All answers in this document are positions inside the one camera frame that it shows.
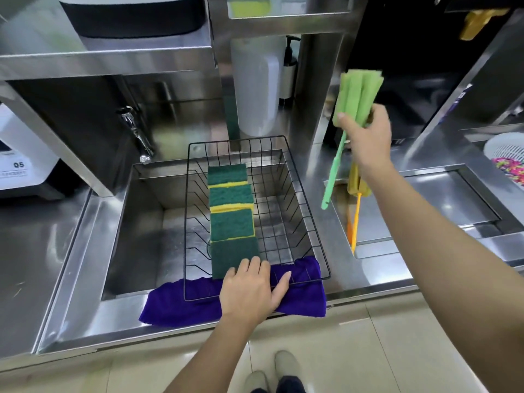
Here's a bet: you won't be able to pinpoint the chrome faucet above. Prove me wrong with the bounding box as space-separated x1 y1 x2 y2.
118 106 155 165

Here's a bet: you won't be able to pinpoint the colourful small items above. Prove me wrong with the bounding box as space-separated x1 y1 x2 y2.
492 157 524 185

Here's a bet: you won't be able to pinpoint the black and white appliance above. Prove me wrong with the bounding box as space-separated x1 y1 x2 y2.
56 0 206 40

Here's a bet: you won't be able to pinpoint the white box appliance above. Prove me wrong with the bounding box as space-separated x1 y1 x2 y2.
0 103 61 200

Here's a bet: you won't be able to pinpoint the person's right hand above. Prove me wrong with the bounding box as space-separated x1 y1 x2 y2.
336 103 394 175

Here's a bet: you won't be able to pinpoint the yellow sponge bottle brush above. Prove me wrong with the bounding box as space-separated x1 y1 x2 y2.
347 161 372 255

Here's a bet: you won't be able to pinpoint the purple cloth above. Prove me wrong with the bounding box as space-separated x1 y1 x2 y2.
139 256 327 329

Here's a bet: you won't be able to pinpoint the person's left forearm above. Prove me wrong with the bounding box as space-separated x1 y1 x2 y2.
164 316 264 393

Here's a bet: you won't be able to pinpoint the green scouring sponge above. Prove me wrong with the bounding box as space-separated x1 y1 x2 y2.
207 163 249 188
209 185 255 212
210 208 256 243
210 236 260 279

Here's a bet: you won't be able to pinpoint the shallow steel sink basin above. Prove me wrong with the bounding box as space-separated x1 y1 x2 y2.
324 165 503 259

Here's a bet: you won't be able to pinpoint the person's left shoe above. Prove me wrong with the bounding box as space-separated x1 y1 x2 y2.
244 370 271 393

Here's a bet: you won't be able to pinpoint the white plastic colander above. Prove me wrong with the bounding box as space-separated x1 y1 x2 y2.
483 132 524 186

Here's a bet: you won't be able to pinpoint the steel shelf frame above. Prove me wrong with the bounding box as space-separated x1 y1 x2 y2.
0 0 365 198

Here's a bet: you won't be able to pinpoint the green sponge bottle brush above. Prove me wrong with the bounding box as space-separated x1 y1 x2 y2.
320 69 385 211

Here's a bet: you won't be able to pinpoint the person's shoe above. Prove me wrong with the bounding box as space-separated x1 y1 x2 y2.
275 350 304 386
244 370 271 393

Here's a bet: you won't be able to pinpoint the black machine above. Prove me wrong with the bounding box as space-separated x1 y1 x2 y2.
323 0 524 148

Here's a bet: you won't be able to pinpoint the yellow green sponge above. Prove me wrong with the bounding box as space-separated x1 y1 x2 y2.
227 0 272 19

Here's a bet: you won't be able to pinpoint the person's left hand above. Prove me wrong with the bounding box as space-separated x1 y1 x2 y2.
219 256 292 326

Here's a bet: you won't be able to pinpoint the white plastic jug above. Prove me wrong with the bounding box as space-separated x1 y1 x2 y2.
230 36 284 138

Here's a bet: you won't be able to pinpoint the person's right shoe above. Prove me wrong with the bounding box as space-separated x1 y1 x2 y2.
275 350 304 386

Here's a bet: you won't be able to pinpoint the yellow hanging tool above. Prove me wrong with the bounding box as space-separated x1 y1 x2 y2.
459 8 511 41

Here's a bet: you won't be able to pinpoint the black wire dish basket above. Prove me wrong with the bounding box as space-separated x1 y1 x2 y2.
183 136 331 302

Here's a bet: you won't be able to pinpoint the person's dark trousers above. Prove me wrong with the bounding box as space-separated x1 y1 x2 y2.
251 376 307 393

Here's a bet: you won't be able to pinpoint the person's right forearm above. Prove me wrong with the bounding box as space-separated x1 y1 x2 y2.
355 159 524 393

